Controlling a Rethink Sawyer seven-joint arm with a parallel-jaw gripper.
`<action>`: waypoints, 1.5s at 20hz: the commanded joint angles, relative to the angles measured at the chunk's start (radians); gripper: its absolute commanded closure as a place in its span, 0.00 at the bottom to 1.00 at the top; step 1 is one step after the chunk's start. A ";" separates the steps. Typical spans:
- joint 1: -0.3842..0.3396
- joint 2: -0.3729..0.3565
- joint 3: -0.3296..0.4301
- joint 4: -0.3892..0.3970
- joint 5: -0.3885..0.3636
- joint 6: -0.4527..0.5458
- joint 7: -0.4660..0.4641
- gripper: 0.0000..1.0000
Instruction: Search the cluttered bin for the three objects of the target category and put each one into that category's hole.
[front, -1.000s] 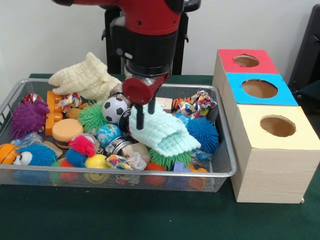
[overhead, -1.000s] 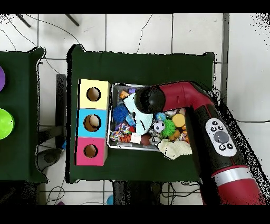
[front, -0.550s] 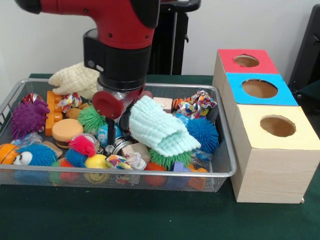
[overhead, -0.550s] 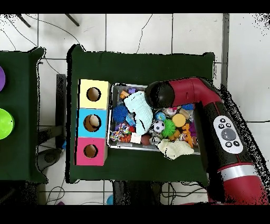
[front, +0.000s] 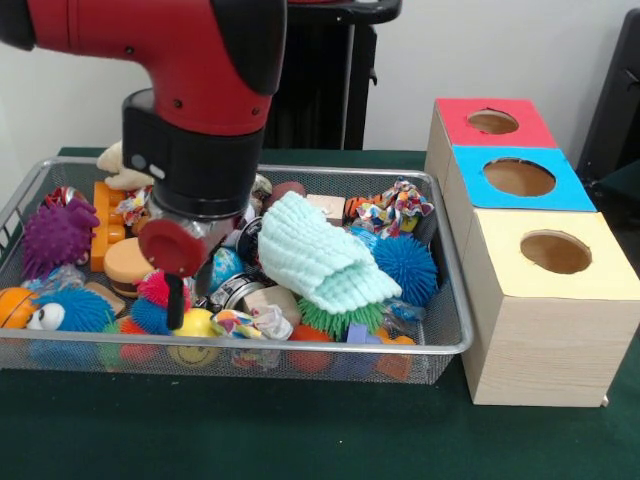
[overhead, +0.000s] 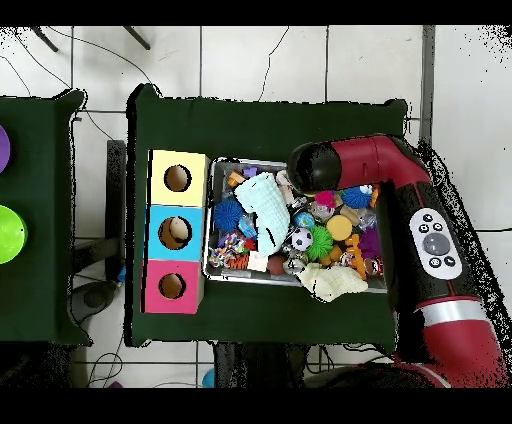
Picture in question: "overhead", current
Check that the mint knitted cloth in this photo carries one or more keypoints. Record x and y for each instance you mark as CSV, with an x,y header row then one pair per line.
x,y
264,208

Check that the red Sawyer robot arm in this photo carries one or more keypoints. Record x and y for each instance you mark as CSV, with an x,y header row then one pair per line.
x,y
360,164

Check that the clear mesh toy bin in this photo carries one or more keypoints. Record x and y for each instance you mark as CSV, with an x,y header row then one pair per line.
x,y
219,184

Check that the wooden three-hole box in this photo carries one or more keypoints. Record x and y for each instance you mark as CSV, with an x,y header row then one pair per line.
x,y
192,248

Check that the blue spiky rubber ball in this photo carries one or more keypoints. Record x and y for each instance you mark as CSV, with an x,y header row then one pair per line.
x,y
228,214

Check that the black and white soccer ball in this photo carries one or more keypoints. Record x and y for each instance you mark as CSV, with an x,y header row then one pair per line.
x,y
302,238

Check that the pink spiky rubber ball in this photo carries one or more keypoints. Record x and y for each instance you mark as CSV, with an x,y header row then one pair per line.
x,y
324,198

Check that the small green spiky ball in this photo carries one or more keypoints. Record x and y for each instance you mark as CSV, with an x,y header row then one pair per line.
x,y
320,242

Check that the orange toy burger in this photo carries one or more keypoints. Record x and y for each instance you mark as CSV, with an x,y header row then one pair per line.
x,y
339,227

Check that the dark green tablecloth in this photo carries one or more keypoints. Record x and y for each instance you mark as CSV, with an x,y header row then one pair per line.
x,y
260,128
40,280

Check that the blue googly-eyed spiky ball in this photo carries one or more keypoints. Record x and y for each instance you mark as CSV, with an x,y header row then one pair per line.
x,y
356,196

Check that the cream knitted cloth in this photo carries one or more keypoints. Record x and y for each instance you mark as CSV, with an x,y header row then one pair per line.
x,y
332,282

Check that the purple spiky rubber ball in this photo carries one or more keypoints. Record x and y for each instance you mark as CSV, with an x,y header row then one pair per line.
x,y
370,242

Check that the black upright panel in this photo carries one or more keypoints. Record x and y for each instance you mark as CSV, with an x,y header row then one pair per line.
x,y
116,180

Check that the cyan ball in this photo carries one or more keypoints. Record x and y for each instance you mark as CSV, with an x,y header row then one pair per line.
x,y
208,379

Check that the black tripod leg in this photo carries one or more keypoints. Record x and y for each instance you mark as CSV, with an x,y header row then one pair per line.
x,y
44,38
136,38

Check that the lime green bowl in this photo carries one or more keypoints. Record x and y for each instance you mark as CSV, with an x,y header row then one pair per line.
x,y
12,236

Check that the purple bowl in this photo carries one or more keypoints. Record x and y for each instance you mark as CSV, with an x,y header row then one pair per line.
x,y
3,150

